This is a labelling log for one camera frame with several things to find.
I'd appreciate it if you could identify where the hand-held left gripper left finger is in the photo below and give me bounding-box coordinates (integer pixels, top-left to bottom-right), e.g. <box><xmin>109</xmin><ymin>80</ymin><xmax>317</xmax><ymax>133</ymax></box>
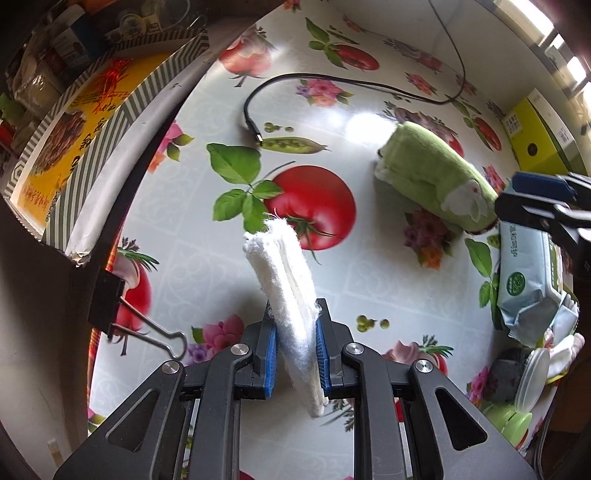
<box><xmin>53</xmin><ymin>302</ymin><xmax>278</xmax><ymax>480</ymax></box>

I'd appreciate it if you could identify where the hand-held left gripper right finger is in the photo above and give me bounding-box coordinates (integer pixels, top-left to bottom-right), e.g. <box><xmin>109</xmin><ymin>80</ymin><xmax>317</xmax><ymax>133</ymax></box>
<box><xmin>316</xmin><ymin>300</ymin><xmax>539</xmax><ymax>480</ymax></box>

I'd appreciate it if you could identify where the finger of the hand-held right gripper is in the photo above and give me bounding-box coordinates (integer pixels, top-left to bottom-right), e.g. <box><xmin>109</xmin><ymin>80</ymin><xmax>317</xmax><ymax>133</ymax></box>
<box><xmin>512</xmin><ymin>171</ymin><xmax>591</xmax><ymax>204</ymax></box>
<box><xmin>495</xmin><ymin>191</ymin><xmax>591</xmax><ymax>278</ymax></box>

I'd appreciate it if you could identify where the green grey sock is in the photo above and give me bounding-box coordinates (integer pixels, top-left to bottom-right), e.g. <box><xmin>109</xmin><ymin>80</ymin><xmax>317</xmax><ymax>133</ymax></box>
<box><xmin>374</xmin><ymin>122</ymin><xmax>500</xmax><ymax>236</ymax></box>

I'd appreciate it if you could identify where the tall green cardboard box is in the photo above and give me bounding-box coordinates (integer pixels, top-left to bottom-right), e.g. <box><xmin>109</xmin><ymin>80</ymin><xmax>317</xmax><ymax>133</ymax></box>
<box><xmin>501</xmin><ymin>99</ymin><xmax>585</xmax><ymax>171</ymax></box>

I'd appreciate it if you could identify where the green white slim carton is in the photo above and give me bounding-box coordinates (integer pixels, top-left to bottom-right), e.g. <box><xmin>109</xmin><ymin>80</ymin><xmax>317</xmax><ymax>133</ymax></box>
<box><xmin>526</xmin><ymin>88</ymin><xmax>587</xmax><ymax>153</ymax></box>

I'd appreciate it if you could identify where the wet wipes pack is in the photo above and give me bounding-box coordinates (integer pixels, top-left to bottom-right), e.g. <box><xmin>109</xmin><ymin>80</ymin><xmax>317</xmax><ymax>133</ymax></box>
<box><xmin>496</xmin><ymin>222</ymin><xmax>580</xmax><ymax>344</ymax></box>

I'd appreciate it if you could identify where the floral tablecloth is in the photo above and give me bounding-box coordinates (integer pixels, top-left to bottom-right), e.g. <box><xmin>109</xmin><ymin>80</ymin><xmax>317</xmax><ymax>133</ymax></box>
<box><xmin>85</xmin><ymin>0</ymin><xmax>583</xmax><ymax>480</ymax></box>

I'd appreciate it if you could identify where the clear round plastic container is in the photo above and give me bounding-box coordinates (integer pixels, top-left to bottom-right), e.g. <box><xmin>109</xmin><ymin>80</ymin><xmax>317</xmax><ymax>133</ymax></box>
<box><xmin>489</xmin><ymin>346</ymin><xmax>552</xmax><ymax>411</ymax></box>

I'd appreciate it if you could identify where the black binder clip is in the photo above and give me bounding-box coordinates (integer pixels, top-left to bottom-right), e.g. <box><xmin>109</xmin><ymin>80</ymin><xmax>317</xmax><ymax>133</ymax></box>
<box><xmin>88</xmin><ymin>270</ymin><xmax>189</xmax><ymax>360</ymax></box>

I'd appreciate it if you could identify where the yellow striped printed box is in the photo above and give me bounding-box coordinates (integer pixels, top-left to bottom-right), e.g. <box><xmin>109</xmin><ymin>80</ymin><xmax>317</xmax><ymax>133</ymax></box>
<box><xmin>4</xmin><ymin>34</ymin><xmax>211</xmax><ymax>268</ymax></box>

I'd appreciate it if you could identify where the pile of assorted small items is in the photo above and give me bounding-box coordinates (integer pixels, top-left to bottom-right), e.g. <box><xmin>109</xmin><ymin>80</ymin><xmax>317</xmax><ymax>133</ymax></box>
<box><xmin>0</xmin><ymin>0</ymin><xmax>208</xmax><ymax>153</ymax></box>

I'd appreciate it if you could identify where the black usb cable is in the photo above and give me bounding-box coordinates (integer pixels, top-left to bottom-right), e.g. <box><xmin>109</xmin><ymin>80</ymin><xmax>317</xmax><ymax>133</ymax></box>
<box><xmin>244</xmin><ymin>0</ymin><xmax>466</xmax><ymax>145</ymax></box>

